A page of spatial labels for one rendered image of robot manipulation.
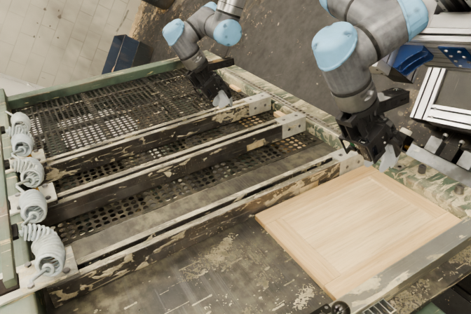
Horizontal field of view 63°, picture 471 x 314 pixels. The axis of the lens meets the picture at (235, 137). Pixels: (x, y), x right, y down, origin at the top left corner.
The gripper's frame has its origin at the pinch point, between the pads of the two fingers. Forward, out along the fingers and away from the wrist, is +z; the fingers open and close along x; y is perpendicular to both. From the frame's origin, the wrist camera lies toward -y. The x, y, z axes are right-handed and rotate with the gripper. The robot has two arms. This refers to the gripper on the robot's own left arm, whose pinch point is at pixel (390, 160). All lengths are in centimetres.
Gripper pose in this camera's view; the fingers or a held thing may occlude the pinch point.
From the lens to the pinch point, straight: 90.9
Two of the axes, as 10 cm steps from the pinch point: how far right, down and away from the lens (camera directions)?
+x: 5.7, 2.5, -7.8
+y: -6.7, 7.0, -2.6
